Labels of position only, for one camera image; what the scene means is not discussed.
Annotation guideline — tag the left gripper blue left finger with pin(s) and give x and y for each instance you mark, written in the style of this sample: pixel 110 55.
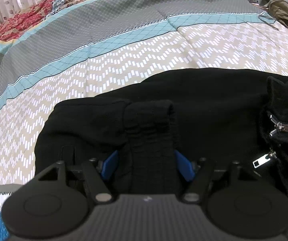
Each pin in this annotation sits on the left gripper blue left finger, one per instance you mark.
pixel 95 173

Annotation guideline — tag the black pants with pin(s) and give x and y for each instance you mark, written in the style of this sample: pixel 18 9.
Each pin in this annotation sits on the black pants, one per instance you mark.
pixel 222 115

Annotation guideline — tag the patterned grey teal bedsheet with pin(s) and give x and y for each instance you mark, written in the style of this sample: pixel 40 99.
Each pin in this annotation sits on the patterned grey teal bedsheet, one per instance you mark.
pixel 101 45

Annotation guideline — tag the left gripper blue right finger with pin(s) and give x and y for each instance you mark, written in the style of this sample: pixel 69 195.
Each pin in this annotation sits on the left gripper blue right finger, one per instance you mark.
pixel 197 174

